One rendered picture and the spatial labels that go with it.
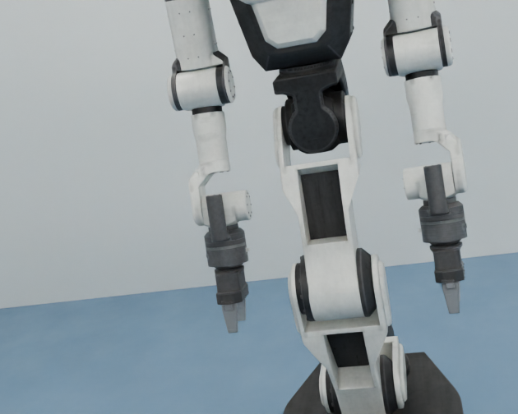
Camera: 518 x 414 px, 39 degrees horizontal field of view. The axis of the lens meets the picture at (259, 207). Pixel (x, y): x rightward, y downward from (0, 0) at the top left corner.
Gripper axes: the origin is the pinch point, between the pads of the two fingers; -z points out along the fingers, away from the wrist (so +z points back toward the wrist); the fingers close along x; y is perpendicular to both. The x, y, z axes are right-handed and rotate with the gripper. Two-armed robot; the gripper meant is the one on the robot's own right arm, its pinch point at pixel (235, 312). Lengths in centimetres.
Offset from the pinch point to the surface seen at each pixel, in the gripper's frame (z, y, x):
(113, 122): 56, -69, -141
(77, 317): -25, -99, -145
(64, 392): -39, -82, -85
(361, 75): 59, 35, -133
